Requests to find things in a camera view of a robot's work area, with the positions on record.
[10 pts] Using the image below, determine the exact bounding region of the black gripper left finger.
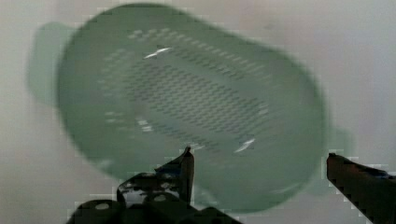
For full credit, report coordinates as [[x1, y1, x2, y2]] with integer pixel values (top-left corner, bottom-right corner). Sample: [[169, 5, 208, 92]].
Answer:
[[154, 146, 194, 203]]

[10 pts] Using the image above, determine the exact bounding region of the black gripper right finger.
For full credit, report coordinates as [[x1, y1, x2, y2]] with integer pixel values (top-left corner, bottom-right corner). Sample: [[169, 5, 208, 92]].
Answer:
[[326, 153, 396, 224]]

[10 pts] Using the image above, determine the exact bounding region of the green plastic strainer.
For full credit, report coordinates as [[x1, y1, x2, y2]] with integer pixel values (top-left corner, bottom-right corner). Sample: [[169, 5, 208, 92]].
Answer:
[[28, 3, 347, 213]]

